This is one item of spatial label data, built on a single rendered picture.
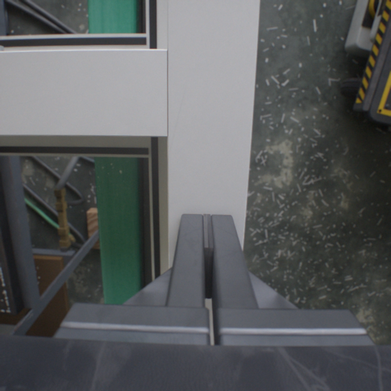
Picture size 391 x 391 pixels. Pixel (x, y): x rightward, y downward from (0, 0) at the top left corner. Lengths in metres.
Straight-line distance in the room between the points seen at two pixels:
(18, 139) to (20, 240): 0.47
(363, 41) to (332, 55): 0.14
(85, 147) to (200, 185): 0.10
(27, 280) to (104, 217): 0.51
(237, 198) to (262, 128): 0.96
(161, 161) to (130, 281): 0.12
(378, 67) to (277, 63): 0.37
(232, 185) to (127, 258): 0.14
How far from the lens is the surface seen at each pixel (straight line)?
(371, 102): 0.89
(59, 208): 0.98
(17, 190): 0.67
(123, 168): 0.23
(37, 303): 0.79
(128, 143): 0.21
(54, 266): 1.03
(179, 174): 0.15
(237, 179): 0.15
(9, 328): 0.80
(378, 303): 1.61
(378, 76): 0.89
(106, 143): 0.22
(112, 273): 0.27
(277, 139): 1.13
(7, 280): 0.72
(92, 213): 1.18
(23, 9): 1.28
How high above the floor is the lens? 1.08
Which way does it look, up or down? 73 degrees down
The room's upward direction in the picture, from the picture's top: 177 degrees counter-clockwise
